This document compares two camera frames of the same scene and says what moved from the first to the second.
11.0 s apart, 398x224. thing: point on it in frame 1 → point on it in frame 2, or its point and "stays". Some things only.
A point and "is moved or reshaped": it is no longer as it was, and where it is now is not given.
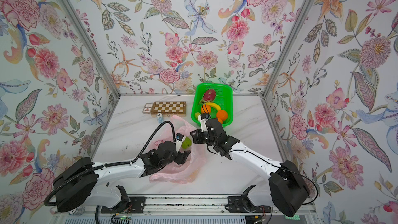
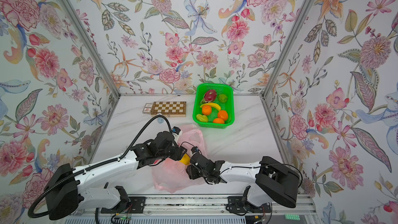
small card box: x=147 y=109 stays
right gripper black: x=197 y=139 → x=190 y=172
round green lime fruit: x=186 y=143 → x=223 y=98
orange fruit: x=203 y=109 stays
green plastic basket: x=224 y=99 stays
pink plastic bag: x=187 y=171 is moved or reshaped
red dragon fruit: x=209 y=96 stays
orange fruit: x=222 y=114 stays
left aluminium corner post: x=71 y=8 stays
